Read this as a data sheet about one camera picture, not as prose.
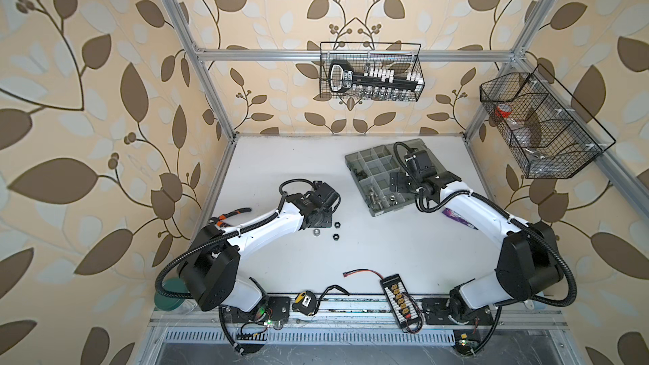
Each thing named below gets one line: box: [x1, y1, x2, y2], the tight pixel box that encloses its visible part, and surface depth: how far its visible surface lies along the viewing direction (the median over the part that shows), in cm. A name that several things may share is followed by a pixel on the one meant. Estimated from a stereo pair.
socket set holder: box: [328, 60, 424, 93], surface depth 84 cm
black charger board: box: [379, 273, 422, 329], surface depth 77 cm
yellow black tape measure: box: [291, 289, 317, 316], surface depth 75 cm
